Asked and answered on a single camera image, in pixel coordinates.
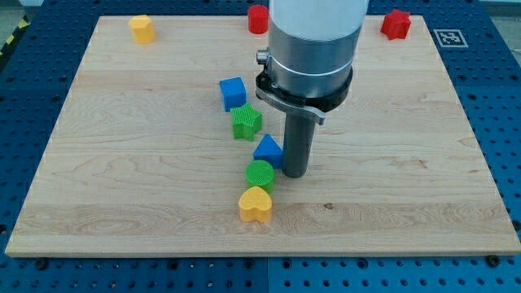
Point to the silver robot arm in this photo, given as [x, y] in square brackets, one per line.
[312, 43]

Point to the blue cube block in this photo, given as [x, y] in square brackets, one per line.
[233, 93]

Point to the yellow hexagon block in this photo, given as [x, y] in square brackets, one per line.
[142, 29]

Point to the blue triangle block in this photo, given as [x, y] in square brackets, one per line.
[268, 150]

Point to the green cylinder block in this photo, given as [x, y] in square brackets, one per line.
[260, 173]

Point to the green star block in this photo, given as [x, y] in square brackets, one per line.
[246, 122]

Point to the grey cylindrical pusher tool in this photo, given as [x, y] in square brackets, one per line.
[297, 142]

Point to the yellow heart block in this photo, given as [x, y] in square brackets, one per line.
[255, 204]

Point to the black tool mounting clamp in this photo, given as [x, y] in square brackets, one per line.
[313, 109]

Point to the wooden board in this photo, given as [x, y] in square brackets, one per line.
[142, 161]

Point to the red cylinder block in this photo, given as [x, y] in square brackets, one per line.
[258, 19]

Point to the red star block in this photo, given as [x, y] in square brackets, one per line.
[396, 24]

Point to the fiducial marker tag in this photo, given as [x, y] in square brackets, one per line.
[450, 38]

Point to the yellow black hazard tape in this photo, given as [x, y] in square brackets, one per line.
[14, 39]

